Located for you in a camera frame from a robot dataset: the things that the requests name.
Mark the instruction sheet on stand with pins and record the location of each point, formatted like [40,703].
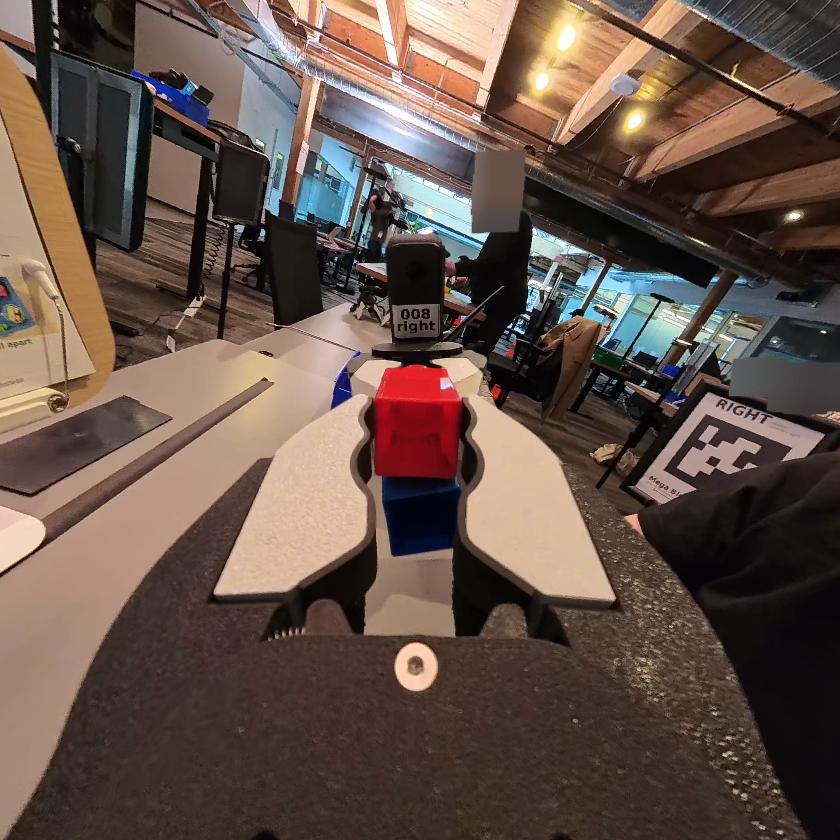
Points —
[59,197]

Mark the blue plastic bin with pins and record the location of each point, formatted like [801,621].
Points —
[342,384]

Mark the white ceiling sensor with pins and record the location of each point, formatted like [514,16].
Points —
[625,84]

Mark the person's right forearm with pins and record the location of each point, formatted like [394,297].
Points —
[635,525]

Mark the black flat plate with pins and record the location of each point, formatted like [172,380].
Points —
[72,439]

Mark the wooden office table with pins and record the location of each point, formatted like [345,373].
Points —
[190,131]

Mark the black floor stand with panel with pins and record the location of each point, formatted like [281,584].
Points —
[105,144]

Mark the beige jacket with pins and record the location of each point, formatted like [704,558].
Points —
[571,367]

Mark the white power strip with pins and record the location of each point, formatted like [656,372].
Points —
[185,321]

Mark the black easel board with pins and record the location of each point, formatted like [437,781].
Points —
[295,269]

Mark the red one-stud toy block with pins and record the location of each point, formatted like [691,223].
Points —
[417,426]

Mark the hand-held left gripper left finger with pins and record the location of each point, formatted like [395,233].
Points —
[302,518]

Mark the wide silver ventilation duct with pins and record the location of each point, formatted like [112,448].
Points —
[774,33]

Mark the narrow silver ventilation duct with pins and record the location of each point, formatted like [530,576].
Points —
[367,79]

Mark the grey desk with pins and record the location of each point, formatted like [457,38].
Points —
[98,590]

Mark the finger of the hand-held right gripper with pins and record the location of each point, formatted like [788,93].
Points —
[469,374]
[366,377]

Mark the blue one-stud toy block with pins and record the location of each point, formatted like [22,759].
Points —
[420,518]

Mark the ceiling light bulb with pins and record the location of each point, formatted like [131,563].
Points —
[565,36]
[633,119]
[541,80]

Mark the framed marker sign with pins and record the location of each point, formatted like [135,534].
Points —
[722,446]

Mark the person's black shirt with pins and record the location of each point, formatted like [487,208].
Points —
[754,590]

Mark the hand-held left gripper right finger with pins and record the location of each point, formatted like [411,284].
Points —
[531,525]

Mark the printed instruction sheet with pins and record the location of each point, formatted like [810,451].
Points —
[26,315]

